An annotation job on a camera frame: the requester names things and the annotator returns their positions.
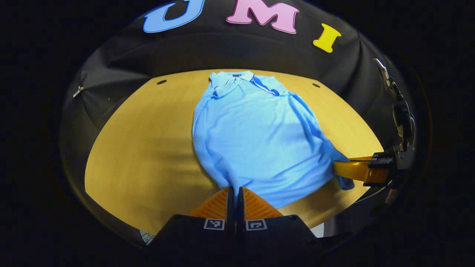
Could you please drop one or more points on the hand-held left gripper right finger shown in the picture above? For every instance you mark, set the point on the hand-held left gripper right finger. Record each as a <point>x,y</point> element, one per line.
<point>240,211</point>

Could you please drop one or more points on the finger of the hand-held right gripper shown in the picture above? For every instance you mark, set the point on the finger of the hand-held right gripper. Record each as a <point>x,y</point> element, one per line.
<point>352,170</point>

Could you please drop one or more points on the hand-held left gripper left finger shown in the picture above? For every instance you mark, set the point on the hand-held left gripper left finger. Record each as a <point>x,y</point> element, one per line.
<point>230,211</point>

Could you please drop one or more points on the light blue T-shirt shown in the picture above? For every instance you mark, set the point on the light blue T-shirt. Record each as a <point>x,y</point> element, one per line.
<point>256,137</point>

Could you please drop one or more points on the black backdrop cloth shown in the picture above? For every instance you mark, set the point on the black backdrop cloth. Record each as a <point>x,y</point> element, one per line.
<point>237,52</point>

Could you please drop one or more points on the small metal clip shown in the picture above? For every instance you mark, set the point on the small metal clip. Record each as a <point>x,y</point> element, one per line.
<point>78,91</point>

